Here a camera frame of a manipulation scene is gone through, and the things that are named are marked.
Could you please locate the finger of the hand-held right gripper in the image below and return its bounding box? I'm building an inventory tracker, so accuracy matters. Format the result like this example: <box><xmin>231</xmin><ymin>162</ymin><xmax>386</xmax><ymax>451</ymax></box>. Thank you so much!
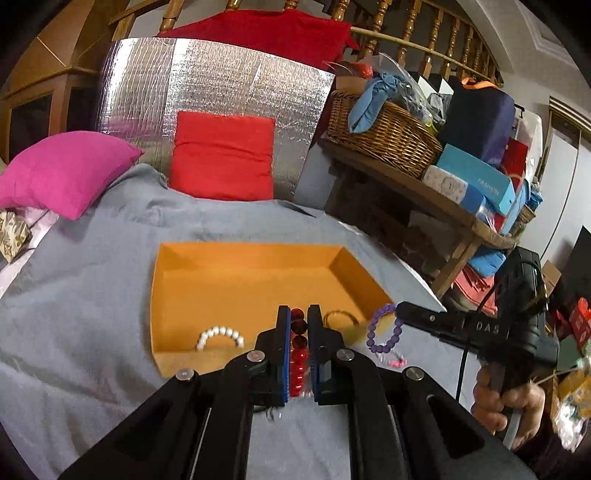
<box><xmin>396</xmin><ymin>301</ymin><xmax>508</xmax><ymax>352</ymax></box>

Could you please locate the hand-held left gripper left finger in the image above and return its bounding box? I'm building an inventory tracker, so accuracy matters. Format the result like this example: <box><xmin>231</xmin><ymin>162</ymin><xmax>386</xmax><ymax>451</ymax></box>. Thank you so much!
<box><xmin>58</xmin><ymin>305</ymin><xmax>291</xmax><ymax>480</ymax></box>

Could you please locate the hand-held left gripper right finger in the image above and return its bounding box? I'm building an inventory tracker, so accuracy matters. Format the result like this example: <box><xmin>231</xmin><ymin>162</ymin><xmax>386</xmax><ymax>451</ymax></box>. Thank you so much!
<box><xmin>307</xmin><ymin>304</ymin><xmax>539</xmax><ymax>480</ymax></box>

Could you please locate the red bead bracelet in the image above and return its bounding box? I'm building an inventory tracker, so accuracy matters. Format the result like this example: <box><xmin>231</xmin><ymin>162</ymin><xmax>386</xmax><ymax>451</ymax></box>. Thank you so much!
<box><xmin>290</xmin><ymin>307</ymin><xmax>315</xmax><ymax>398</ymax></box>

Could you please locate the purple bead bracelet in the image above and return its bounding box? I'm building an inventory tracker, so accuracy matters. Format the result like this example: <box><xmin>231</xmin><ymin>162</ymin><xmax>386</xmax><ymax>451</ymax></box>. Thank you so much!
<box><xmin>366</xmin><ymin>303</ymin><xmax>406</xmax><ymax>354</ymax></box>

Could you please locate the orange cardboard box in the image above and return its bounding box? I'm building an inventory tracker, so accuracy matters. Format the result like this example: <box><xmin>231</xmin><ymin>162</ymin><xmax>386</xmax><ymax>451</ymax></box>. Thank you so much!
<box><xmin>150</xmin><ymin>242</ymin><xmax>393</xmax><ymax>377</ymax></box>

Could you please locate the person's right hand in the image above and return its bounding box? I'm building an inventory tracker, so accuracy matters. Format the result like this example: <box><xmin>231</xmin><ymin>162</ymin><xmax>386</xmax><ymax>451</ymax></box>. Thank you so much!
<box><xmin>472</xmin><ymin>367</ymin><xmax>546</xmax><ymax>450</ymax></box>

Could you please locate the wooden shelf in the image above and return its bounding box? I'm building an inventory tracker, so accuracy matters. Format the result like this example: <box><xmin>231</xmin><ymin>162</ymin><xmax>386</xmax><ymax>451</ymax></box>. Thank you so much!
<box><xmin>318</xmin><ymin>138</ymin><xmax>518</xmax><ymax>298</ymax></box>

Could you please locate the white patterned box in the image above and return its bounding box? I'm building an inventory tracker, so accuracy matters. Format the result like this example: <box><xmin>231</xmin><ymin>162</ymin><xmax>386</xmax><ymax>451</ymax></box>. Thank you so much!
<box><xmin>422</xmin><ymin>165</ymin><xmax>485</xmax><ymax>215</ymax></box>

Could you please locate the blue cardboard box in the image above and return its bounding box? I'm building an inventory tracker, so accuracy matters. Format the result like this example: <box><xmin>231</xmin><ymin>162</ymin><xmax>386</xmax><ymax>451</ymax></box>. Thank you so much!
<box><xmin>435</xmin><ymin>144</ymin><xmax>516</xmax><ymax>217</ymax></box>

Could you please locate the red gift bag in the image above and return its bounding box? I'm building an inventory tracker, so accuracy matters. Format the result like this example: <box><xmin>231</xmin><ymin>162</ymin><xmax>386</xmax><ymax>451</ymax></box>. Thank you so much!
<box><xmin>501</xmin><ymin>138</ymin><xmax>529</xmax><ymax>178</ymax></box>

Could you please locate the wicker basket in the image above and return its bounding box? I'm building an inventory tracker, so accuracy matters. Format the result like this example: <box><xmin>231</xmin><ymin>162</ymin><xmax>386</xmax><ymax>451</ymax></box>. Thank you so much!
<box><xmin>326</xmin><ymin>90</ymin><xmax>444</xmax><ymax>181</ymax></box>

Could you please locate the navy blue bag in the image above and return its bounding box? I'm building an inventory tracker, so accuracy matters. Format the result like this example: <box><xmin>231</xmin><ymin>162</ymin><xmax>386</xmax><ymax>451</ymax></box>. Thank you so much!
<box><xmin>436</xmin><ymin>76</ymin><xmax>515</xmax><ymax>169</ymax></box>

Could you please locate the grey blanket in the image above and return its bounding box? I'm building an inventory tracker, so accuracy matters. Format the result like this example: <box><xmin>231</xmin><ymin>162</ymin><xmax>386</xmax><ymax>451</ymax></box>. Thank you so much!
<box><xmin>0</xmin><ymin>164</ymin><xmax>446</xmax><ymax>480</ymax></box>

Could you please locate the red pillow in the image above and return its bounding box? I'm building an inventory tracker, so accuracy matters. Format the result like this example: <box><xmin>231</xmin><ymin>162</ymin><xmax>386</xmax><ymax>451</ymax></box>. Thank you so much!
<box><xmin>168</xmin><ymin>111</ymin><xmax>277</xmax><ymax>202</ymax></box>

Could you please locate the blue cloth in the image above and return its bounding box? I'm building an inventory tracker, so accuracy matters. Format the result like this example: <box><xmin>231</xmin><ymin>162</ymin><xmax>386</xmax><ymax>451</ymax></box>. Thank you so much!
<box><xmin>347</xmin><ymin>76</ymin><xmax>411</xmax><ymax>134</ymax></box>

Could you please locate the pink pillow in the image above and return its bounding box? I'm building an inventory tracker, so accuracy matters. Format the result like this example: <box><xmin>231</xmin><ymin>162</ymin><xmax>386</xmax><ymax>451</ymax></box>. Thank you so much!
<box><xmin>0</xmin><ymin>130</ymin><xmax>145</xmax><ymax>221</ymax></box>

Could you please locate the silver foil panel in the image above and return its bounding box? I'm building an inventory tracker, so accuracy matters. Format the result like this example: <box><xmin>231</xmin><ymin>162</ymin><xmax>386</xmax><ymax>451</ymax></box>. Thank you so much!
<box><xmin>95</xmin><ymin>38</ymin><xmax>337</xmax><ymax>204</ymax></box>

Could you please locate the wooden stair railing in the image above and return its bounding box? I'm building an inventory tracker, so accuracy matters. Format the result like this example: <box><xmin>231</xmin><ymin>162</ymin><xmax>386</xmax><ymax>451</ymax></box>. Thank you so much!
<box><xmin>108</xmin><ymin>0</ymin><xmax>504</xmax><ymax>88</ymax></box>

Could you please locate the patterned cushion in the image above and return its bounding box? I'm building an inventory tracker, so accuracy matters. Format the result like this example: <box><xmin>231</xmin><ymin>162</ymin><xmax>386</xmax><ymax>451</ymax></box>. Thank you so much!
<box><xmin>0</xmin><ymin>210</ymin><xmax>33</xmax><ymax>264</ymax></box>

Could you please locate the red cloth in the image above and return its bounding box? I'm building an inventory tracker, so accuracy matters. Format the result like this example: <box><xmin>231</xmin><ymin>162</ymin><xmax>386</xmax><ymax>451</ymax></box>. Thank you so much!
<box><xmin>157</xmin><ymin>10</ymin><xmax>361</xmax><ymax>73</ymax></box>

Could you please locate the wooden cabinet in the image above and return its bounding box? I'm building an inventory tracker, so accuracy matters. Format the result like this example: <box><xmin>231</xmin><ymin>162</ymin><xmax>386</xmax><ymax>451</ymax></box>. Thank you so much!
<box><xmin>0</xmin><ymin>28</ymin><xmax>112</xmax><ymax>162</ymax></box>

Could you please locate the thin gold bracelet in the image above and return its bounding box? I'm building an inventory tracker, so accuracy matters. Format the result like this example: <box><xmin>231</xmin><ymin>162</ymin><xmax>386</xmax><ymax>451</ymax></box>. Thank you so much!
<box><xmin>322</xmin><ymin>309</ymin><xmax>361</xmax><ymax>329</ymax></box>

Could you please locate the black cable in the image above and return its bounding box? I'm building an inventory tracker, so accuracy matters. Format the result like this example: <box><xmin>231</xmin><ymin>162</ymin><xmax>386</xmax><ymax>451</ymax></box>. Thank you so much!
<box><xmin>455</xmin><ymin>274</ymin><xmax>502</xmax><ymax>402</ymax></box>

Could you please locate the white bead bracelet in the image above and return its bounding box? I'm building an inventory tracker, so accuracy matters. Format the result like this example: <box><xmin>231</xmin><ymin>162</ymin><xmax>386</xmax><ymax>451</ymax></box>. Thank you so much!
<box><xmin>196</xmin><ymin>326</ymin><xmax>246</xmax><ymax>352</ymax></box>

